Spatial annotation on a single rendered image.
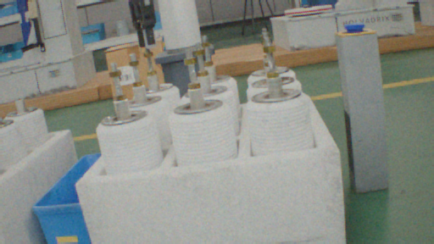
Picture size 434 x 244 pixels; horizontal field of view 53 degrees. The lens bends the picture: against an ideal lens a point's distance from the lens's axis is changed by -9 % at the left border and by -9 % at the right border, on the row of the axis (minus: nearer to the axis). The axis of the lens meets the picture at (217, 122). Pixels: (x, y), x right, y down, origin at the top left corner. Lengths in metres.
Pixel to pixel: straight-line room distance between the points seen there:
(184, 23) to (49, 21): 1.77
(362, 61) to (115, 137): 0.46
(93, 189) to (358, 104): 0.50
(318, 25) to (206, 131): 2.11
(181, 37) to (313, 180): 0.60
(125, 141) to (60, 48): 2.16
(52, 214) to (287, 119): 0.43
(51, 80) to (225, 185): 2.22
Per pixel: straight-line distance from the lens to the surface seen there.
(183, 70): 1.14
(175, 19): 1.15
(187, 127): 0.67
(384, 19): 2.86
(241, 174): 0.65
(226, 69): 2.59
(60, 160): 1.05
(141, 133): 0.70
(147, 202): 0.69
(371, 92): 0.89
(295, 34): 2.70
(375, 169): 0.94
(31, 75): 2.84
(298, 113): 0.67
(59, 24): 2.82
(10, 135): 0.94
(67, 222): 0.83
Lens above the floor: 0.40
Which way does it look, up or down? 14 degrees down
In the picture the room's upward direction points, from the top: 10 degrees counter-clockwise
